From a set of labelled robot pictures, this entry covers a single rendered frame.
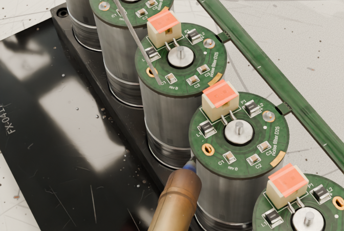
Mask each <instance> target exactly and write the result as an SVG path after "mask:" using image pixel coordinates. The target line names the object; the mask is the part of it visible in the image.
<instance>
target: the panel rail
mask: <svg viewBox="0 0 344 231"><path fill-rule="evenodd" d="M197 2H198V3H199V4H200V5H201V6H202V8H203V9H204V10H205V11H206V12H207V13H208V15H209V16H210V17H211V18H212V19H213V21H214V22H215V23H216V24H217V25H218V26H219V28H220V29H221V30H222V32H221V33H219V34H217V36H218V37H219V38H220V39H221V41H222V42H223V44H225V43H227V42H229V41H231V42H232V43H233V44H234V45H235V46H236V48H237V49H238V50H239V51H240V52H241V54H242V55H243V56H244V57H245V58H246V59H247V61H248V62H249V63H250V64H251V65H252V67H253V68H254V69H255V70H256V71H257V72H258V74H259V75H260V76H261V78H262V79H263V80H264V81H265V82H266V83H267V85H268V86H269V87H270V88H271V89H272V90H273V92H274V93H275V94H276V95H277V96H278V98H279V99H280V100H281V101H282V102H283V103H281V104H279V105H277V106H276V107H277V108H278V109H279V110H280V112H282V113H281V114H282V115H284V116H286V115H288V114H289V113H292V114H293V115H294V116H295V118H296V119H297V120H298V121H299V122H300V123H301V125H302V126H303V127H304V128H305V129H306V131H307V132H308V133H309V134H310V135H311V137H312V138H313V139H314V140H315V141H316V142H317V144H318V145H319V146H320V147H321V148H322V150H323V151H324V152H325V153H326V154H327V155H328V157H329V158H330V159H331V160H332V161H333V162H334V164H335V165H336V166H337V167H338V168H339V170H340V171H341V172H342V173H343V174H344V143H343V142H342V140H341V139H340V138H339V137H338V136H337V135H336V134H335V132H334V131H333V130H332V129H331V128H330V127H329V126H328V124H327V123H326V122H325V121H324V120H323V119H322V118H321V116H320V115H319V114H318V113H317V112H316V111H315V110H314V109H313V107H312V106H311V105H310V104H309V103H308V102H307V101H306V99H305V98H304V97H303V96H302V94H301V93H300V92H299V91H298V90H297V89H296V87H295V86H294V85H293V84H292V83H291V82H290V81H289V79H288V78H287V77H286V76H285V75H284V74H283V73H282V72H281V70H280V69H279V68H278V67H277V66H276V65H275V64H274V62H273V61H272V60H271V59H270V58H269V57H268V56H267V54H266V53H265V52H264V51H263V50H262V49H261V48H260V46H259V45H258V44H257V43H256V42H255V41H254V40H253V38H252V37H251V36H250V35H249V34H248V33H247V32H246V30H245V29H244V28H243V27H242V26H241V25H240V24H239V22H238V21H237V20H236V19H235V18H234V17H233V16H232V14H231V13H230V12H229V11H228V10H227V9H226V8H225V6H224V5H223V4H222V3H221V2H220V1H219V0H197Z"/></svg>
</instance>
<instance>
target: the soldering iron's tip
mask: <svg viewBox="0 0 344 231"><path fill-rule="evenodd" d="M182 169H188V170H191V171H193V172H195V173H196V174H197V159H196V157H195V156H192V157H191V158H190V159H189V161H188V162H187V163H186V164H185V165H184V167H183V168H182Z"/></svg>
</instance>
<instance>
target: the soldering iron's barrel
mask: <svg viewBox="0 0 344 231"><path fill-rule="evenodd" d="M201 188H202V182H201V179H200V178H199V176H198V175H197V174H196V173H195V172H193V171H191V170H188V169H179V170H175V171H173V172H172V173H171V174H170V176H169V178H168V181H167V183H166V186H165V188H164V191H163V192H162V193H161V195H160V197H159V200H158V206H157V209H156V211H155V214H154V216H153V219H152V221H151V223H150V226H149V229H148V231H188V229H189V226H190V223H191V219H192V217H193V216H194V214H195V212H196V209H197V201H198V197H199V194H200V191H201Z"/></svg>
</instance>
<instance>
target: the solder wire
mask: <svg viewBox="0 0 344 231"><path fill-rule="evenodd" d="M114 2H115V4H116V6H117V7H118V9H119V11H120V13H121V15H122V17H123V19H124V21H125V22H126V24H127V26H128V28H129V30H130V32H131V34H132V36H133V37H134V39H135V41H136V43H137V45H138V47H139V49H140V51H141V52H142V54H143V56H144V58H145V60H146V62H147V64H148V66H149V68H150V69H151V71H152V73H153V75H154V77H155V79H156V81H157V83H158V84H159V85H161V84H162V82H161V80H160V78H159V76H158V74H157V73H156V71H155V69H154V67H153V65H152V63H151V61H150V59H149V57H148V55H147V54H146V52H145V50H144V48H143V46H142V44H141V42H140V40H139V38H138V36H137V34H136V33H135V31H134V29H133V27H132V25H131V23H130V21H129V19H128V17H127V15H126V14H125V12H124V10H123V8H122V6H121V5H120V3H119V1H118V0H114Z"/></svg>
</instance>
